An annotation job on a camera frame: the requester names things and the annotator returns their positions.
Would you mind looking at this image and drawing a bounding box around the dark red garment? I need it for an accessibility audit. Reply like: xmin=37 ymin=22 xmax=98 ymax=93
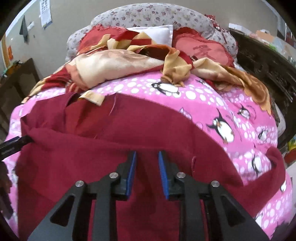
xmin=15 ymin=93 xmax=285 ymax=240

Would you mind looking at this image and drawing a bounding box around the dark wooden side table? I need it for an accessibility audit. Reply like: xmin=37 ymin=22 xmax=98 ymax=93
xmin=1 ymin=58 xmax=40 ymax=142

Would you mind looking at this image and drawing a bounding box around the pink penguin blanket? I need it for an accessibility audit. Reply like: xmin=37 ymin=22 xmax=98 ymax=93
xmin=4 ymin=72 xmax=293 ymax=238

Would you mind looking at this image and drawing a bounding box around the red yellow floral blanket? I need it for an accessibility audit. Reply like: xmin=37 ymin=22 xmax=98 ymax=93
xmin=22 ymin=30 xmax=271 ymax=113

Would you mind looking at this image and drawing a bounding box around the red heart cushion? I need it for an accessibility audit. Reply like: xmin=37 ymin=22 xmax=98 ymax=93
xmin=78 ymin=24 xmax=127 ymax=52
xmin=171 ymin=27 xmax=234 ymax=67

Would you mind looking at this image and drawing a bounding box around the dark carved wooden cabinet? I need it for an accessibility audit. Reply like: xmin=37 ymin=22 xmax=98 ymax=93
xmin=230 ymin=30 xmax=295 ymax=148

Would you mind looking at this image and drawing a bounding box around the white pillow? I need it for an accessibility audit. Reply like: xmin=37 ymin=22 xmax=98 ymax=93
xmin=128 ymin=25 xmax=174 ymax=47

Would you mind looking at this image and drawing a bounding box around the floral upholstered headboard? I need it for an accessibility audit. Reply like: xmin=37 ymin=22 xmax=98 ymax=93
xmin=65 ymin=3 xmax=238 ymax=62

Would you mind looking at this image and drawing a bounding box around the wall calendar paper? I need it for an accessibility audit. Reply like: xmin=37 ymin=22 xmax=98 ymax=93
xmin=39 ymin=0 xmax=52 ymax=29

